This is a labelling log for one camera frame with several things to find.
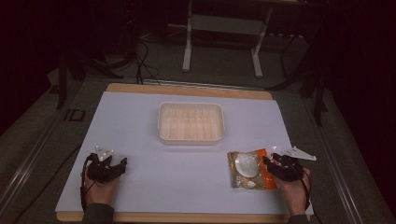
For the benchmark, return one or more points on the black metal stand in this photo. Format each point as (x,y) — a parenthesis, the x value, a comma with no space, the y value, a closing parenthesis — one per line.
(77,67)
(314,84)

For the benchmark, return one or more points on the black floor socket plate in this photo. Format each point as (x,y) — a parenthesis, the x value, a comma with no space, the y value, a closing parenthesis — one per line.
(74,115)

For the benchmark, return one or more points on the cream plastic tray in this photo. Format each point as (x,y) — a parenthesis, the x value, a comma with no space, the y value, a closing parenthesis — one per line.
(190,123)

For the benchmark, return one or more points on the grey metal floor rail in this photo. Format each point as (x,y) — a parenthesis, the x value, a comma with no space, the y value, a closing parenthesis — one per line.
(337,168)
(28,161)

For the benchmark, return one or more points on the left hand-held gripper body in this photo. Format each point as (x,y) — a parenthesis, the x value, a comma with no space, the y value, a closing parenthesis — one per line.
(99,169)

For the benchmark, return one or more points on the white metal desk frame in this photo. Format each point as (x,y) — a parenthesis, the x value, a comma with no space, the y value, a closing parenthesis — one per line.
(224,25)

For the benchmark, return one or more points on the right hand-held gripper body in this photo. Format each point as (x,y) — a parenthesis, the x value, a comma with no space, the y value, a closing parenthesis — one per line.
(289,169)

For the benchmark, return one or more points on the white table cover sheet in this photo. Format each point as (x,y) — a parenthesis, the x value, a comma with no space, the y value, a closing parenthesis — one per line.
(174,174)

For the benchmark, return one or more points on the clear snack packet orange edge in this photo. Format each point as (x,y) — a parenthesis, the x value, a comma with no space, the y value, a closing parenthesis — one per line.
(249,169)

